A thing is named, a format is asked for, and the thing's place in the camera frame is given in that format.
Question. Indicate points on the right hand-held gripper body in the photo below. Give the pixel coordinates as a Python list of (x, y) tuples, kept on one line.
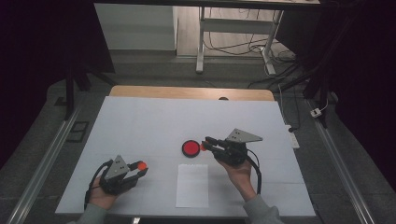
[(235, 152)]

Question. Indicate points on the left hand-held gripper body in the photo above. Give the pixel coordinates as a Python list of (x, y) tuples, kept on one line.
[(116, 177)]

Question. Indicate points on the orange stamp cap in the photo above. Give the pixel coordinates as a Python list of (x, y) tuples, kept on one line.
[(142, 165)]

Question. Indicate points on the orange stamp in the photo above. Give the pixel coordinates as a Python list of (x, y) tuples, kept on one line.
[(203, 147)]

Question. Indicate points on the round red ink pad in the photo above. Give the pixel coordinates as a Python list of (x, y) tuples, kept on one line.
[(190, 148)]

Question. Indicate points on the person's right hand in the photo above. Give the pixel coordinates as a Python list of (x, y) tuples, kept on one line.
[(241, 177)]

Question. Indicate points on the person's left hand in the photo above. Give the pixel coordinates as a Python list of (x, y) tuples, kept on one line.
[(101, 199)]

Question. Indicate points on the white paper sheet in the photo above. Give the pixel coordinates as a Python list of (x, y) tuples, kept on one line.
[(192, 186)]

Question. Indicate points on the white table cover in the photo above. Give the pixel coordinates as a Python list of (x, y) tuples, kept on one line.
[(155, 124)]

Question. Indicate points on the wooden table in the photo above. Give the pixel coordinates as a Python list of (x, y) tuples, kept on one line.
[(186, 92)]

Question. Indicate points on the white power strip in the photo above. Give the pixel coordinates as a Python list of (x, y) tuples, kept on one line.
[(292, 137)]

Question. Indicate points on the dark floor socket plate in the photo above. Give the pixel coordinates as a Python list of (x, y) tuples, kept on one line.
[(77, 131)]

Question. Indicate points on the small white plug adapter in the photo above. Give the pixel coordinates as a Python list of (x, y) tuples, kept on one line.
[(315, 113)]

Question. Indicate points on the black tripod stand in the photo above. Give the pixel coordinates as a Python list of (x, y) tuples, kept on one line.
[(323, 71)]

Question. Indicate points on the white board panel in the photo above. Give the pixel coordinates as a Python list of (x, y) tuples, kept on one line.
[(134, 26)]

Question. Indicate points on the black curtain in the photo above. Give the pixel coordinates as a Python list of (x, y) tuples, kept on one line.
[(37, 46), (367, 77)]

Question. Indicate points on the aluminium floor rail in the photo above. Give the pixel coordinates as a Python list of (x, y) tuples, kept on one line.
[(40, 168), (339, 168)]

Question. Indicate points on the white desk frame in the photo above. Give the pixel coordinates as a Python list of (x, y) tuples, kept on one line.
[(236, 26)]

